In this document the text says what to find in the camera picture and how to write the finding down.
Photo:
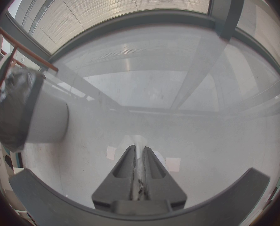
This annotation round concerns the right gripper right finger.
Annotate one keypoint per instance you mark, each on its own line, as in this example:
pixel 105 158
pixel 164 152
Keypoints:
pixel 168 192

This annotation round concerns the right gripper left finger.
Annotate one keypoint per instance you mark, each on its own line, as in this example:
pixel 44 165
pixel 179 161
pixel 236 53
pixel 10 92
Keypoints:
pixel 111 192

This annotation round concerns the white paper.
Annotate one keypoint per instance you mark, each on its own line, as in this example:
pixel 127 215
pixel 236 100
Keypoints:
pixel 138 141

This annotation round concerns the black plastic bag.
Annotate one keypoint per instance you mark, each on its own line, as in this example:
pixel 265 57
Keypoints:
pixel 15 102

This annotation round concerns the white trash bin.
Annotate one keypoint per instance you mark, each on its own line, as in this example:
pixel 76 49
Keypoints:
pixel 50 116

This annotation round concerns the window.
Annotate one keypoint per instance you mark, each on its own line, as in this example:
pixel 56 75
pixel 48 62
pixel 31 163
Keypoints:
pixel 227 8

